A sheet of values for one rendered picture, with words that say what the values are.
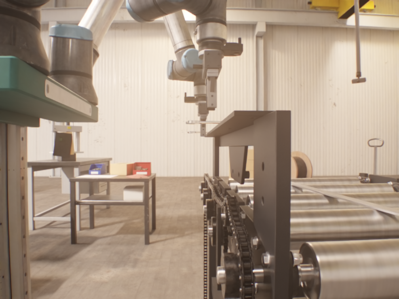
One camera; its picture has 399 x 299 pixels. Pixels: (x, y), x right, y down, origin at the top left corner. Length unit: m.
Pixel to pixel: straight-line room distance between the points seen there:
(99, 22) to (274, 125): 1.01
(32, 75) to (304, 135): 11.57
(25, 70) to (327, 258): 0.64
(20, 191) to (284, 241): 0.82
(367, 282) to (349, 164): 12.18
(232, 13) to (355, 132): 6.57
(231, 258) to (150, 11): 0.67
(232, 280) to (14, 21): 0.61
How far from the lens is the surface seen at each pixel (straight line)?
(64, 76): 1.08
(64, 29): 1.13
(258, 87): 11.48
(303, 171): 7.82
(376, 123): 13.38
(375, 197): 1.33
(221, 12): 0.91
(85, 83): 1.09
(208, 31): 0.88
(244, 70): 11.70
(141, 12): 0.92
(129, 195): 3.52
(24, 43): 0.65
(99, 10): 1.37
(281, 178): 0.49
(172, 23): 1.29
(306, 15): 12.34
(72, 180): 3.58
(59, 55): 1.11
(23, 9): 0.68
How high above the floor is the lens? 1.10
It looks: level
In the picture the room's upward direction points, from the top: straight up
